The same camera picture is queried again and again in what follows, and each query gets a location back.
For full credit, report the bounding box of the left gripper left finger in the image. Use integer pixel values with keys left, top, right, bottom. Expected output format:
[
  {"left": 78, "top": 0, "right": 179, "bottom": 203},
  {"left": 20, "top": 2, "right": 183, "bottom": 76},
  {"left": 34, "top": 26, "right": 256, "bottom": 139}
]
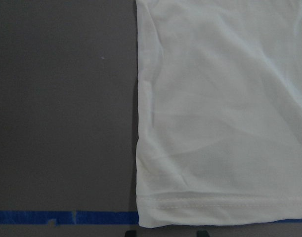
[{"left": 125, "top": 230, "right": 138, "bottom": 237}]

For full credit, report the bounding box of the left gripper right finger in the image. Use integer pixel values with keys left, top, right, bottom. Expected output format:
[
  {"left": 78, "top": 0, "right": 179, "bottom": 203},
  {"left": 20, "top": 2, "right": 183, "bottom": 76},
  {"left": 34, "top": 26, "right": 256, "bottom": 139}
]
[{"left": 196, "top": 230, "right": 209, "bottom": 237}]

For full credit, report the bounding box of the cream long-sleeve graphic shirt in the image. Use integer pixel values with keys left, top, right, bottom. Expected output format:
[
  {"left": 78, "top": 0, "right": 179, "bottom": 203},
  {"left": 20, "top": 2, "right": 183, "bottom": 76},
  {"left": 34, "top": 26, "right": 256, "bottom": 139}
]
[{"left": 136, "top": 0, "right": 302, "bottom": 228}]

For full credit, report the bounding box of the brown paper table cover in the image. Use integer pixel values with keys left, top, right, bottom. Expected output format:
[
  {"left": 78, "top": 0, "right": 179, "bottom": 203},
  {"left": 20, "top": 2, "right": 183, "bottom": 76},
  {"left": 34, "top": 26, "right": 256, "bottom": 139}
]
[{"left": 0, "top": 0, "right": 302, "bottom": 237}]

